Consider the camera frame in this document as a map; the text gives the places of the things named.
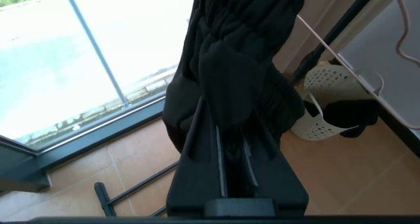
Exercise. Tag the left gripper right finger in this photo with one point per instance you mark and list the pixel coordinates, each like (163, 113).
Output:
(279, 184)

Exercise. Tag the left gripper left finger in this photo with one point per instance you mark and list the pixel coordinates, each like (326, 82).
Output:
(197, 178)

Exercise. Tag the black shorts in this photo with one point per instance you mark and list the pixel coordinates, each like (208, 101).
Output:
(229, 53)

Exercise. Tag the white laundry basket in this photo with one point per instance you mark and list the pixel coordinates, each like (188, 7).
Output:
(331, 82)

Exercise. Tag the pink clothes hanger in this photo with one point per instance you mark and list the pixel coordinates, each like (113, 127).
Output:
(361, 83)

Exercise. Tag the black clothes rack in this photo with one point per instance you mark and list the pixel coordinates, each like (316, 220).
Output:
(338, 30)

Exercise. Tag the black garment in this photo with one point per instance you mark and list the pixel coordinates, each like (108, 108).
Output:
(351, 114)

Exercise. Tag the beige curtain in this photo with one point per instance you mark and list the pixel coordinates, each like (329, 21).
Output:
(295, 46)

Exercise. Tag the window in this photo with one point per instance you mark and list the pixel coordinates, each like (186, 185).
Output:
(49, 69)

